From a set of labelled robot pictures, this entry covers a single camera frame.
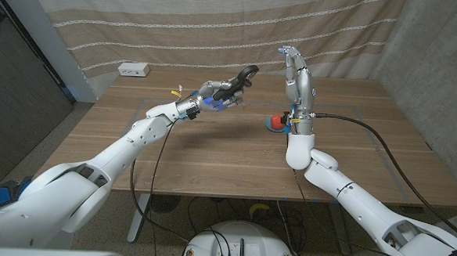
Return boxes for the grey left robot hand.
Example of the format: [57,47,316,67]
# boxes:
[196,78,246,114]

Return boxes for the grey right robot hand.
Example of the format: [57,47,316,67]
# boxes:
[275,45,318,113]

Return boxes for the black hand grip exerciser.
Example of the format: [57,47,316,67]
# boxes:
[212,62,261,103]

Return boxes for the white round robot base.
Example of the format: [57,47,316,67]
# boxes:
[181,218,297,256]

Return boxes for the red apple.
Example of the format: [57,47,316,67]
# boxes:
[269,113,286,131]

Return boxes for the light blue plate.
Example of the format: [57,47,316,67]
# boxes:
[264,115,289,134]

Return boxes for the white power strip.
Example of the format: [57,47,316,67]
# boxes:
[117,61,151,78]

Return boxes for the beige striped backdrop cloth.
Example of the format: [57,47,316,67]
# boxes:
[20,0,408,111]

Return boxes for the round black floor fan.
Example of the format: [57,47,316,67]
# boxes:
[148,193,182,215]

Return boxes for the yellow banana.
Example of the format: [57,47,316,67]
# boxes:
[248,202,272,220]

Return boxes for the white table leg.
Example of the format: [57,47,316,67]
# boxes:
[126,192,151,244]

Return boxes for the grey table leg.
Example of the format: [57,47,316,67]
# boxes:
[327,203,354,256]

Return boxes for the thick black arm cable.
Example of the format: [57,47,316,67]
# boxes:
[307,111,457,247]

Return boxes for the thin black hanging cable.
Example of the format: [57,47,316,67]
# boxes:
[146,118,177,256]
[125,158,195,245]

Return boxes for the black floor cable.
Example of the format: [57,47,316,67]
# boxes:
[272,200,326,256]

